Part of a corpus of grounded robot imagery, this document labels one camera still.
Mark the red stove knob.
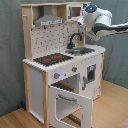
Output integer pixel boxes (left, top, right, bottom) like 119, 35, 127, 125
54, 73, 60, 79
71, 66, 78, 73

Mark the grey toy ice dispenser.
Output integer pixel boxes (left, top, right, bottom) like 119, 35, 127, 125
87, 65, 96, 82

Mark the black toy faucet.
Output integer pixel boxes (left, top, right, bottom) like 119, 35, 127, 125
67, 33, 82, 49

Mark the left red stove knob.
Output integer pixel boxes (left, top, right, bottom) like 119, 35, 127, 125
54, 73, 60, 79

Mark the wooden toy kitchen playset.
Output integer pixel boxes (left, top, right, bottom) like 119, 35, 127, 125
22, 2, 105, 128

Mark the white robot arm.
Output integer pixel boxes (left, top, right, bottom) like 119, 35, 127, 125
77, 5, 128, 41

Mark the grey toy sink basin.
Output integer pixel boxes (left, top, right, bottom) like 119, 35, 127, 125
66, 47, 94, 56

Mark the right red stove knob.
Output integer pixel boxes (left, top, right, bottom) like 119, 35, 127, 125
71, 66, 78, 73

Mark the white toy oven door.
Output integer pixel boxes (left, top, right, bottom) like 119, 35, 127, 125
49, 86, 93, 128

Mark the white toy microwave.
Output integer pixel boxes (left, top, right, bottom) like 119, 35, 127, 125
67, 3, 87, 21

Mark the grey cabinet door handle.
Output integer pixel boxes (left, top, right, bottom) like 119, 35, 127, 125
82, 76, 87, 90

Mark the black toy stovetop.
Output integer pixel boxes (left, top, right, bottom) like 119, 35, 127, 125
34, 53, 71, 66

